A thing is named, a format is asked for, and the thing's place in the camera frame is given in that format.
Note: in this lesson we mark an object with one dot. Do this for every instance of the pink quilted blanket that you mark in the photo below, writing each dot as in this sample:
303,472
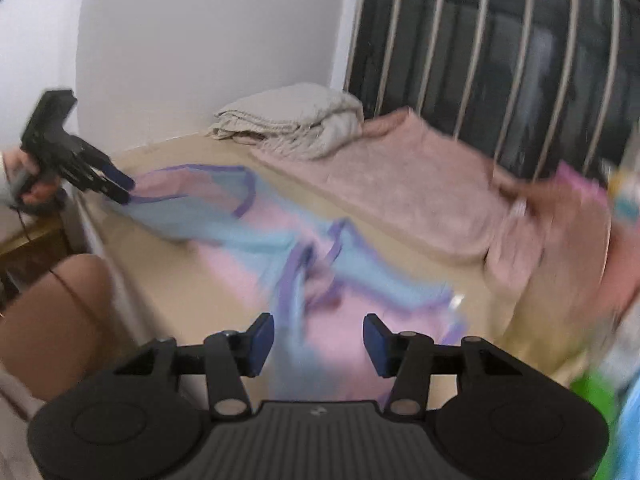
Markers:
400,185

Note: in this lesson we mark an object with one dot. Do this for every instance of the yellow and teal plush toy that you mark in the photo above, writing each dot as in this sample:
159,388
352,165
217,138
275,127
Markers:
627,190

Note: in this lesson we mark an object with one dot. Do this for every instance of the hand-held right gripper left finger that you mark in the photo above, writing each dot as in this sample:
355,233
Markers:
260,345

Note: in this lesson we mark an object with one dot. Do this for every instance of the person's left hand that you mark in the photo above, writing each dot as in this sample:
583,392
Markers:
40,192

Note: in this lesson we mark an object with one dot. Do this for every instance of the person's leg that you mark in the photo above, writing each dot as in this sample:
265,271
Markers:
55,320

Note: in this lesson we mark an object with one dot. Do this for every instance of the cream knitted fringed blanket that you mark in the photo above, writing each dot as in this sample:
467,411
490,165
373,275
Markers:
290,115

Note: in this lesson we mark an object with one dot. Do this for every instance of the pastel pink blue garment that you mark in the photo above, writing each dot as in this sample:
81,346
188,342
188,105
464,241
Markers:
225,230

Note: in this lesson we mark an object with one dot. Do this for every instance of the clear bottle blue green label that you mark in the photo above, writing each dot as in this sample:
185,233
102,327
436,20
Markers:
595,410

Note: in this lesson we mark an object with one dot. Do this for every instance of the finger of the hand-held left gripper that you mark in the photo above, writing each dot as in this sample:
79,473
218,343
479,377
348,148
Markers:
105,187
117,176

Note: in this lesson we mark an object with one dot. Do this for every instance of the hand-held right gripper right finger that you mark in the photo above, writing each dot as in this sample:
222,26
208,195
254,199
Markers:
377,347

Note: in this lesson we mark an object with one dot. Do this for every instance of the metal window grille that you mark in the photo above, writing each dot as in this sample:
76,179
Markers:
500,60

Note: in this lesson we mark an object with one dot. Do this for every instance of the wooden furniture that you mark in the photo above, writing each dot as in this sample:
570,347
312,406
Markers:
35,240

